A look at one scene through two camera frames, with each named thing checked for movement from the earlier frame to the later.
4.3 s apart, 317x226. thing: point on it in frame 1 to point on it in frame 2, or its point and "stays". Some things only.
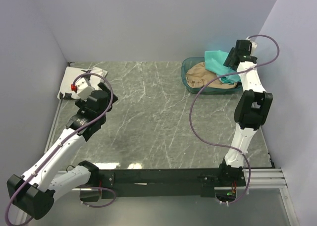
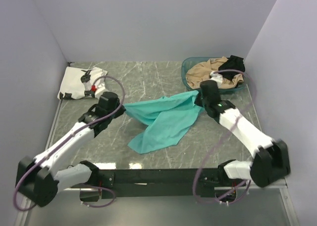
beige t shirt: [199, 74] stays
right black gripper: [228, 60] to [197, 100]
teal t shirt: [215, 60] to [166, 116]
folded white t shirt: [72, 75] stays
